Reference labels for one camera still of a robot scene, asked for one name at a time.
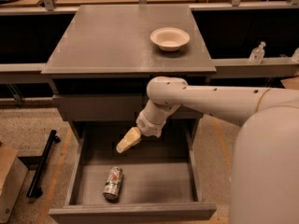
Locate grey metal rail shelf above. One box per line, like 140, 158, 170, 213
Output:
0, 57, 298, 84

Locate closed grey top drawer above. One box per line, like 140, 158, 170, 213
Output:
51, 92, 206, 122

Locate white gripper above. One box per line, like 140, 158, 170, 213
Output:
116, 111, 164, 153

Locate clear plastic bottle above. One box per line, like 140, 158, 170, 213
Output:
249, 41, 266, 64

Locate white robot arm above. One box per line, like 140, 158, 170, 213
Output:
117, 77, 299, 224

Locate black metal bar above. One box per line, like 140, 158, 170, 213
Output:
26, 130, 61, 198

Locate brown cardboard box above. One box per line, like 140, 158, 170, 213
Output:
0, 144, 28, 224

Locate green white 7up can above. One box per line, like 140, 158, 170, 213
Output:
103, 166, 123, 201

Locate white paper bowl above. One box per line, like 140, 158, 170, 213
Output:
150, 27, 190, 52

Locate grey drawer cabinet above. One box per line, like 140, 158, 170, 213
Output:
41, 4, 217, 142

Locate open grey middle drawer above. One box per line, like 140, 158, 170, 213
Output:
50, 119, 217, 224

